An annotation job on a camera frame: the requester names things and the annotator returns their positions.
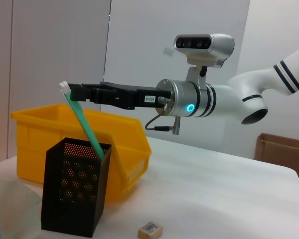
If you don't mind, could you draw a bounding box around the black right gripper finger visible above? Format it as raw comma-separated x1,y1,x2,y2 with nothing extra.
69,85,116,105
68,83,102,88

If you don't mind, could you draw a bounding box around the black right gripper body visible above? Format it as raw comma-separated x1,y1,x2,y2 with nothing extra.
100,81,173,111

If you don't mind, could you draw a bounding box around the green utility knife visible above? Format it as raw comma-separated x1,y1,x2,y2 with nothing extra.
59,81,105,160

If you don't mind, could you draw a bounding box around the beige eraser with barcode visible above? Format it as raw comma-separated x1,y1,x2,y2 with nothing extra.
137,221,164,239

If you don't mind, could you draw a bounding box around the black mesh pen holder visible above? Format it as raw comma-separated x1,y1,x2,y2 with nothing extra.
40,137,113,239

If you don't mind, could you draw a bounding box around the green glass fruit plate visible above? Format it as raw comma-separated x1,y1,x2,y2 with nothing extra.
0,176,43,239

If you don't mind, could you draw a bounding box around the yellow plastic bin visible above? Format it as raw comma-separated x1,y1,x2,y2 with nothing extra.
10,104,152,204

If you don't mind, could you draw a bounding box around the brown cardboard box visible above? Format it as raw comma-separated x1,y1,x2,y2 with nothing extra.
254,132,299,184

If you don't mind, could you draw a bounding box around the right gripper cable with plug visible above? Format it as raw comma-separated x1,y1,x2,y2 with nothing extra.
145,96,181,136

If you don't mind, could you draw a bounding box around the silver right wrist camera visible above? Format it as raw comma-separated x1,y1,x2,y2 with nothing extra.
174,33,235,90

